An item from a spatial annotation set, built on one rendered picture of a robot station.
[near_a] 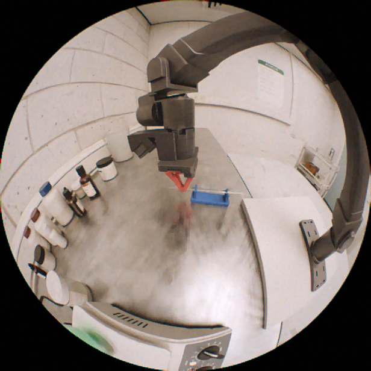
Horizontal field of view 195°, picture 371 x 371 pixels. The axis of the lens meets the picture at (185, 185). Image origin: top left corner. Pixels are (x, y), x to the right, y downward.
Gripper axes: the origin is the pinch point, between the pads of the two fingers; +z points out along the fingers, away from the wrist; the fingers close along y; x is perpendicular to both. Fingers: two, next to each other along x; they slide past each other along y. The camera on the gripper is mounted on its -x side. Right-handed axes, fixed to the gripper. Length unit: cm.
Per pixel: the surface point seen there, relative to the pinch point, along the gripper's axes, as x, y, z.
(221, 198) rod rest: 10.2, -0.1, 2.4
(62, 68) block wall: -46, -1, -53
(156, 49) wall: -49, -108, -101
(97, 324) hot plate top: -2.5, 29.5, -6.0
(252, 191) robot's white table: 21.2, -5.9, 3.8
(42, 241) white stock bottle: -32.5, 30.5, -2.1
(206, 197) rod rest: 6.0, 0.2, 2.2
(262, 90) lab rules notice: 70, -124, -53
